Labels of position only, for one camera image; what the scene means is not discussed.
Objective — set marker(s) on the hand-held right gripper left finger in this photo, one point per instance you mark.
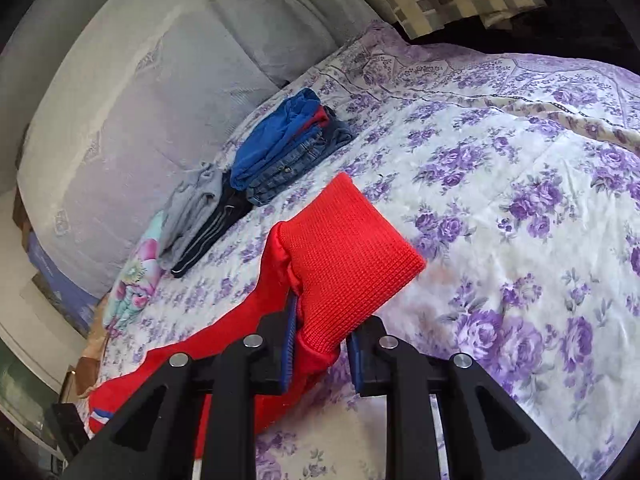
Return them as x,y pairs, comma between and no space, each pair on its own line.
291,325

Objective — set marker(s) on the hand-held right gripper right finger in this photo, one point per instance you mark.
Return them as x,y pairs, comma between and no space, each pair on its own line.
353,357

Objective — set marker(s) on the red pants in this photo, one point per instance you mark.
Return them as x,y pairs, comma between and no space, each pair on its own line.
345,260

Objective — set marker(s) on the folded black pants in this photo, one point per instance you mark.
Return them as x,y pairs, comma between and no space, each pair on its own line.
220,225

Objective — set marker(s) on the folded grey pants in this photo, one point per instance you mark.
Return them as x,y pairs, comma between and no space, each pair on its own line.
190,210

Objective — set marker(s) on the brown pillow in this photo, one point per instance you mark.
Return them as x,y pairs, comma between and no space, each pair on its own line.
90,365

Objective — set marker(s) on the blue wrapped mattress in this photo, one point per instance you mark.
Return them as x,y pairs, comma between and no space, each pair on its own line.
55,280

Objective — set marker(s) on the folded blue jeans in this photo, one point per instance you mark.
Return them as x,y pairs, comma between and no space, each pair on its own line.
295,165

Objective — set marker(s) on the folded floral blanket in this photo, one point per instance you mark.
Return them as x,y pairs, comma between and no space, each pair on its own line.
135,280

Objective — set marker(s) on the folded blue garment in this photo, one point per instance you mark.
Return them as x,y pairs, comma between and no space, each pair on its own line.
270,145

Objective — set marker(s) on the folded red garment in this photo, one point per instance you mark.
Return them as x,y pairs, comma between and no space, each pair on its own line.
321,116

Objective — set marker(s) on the purple floral bedspread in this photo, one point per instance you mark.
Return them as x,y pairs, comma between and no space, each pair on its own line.
500,185

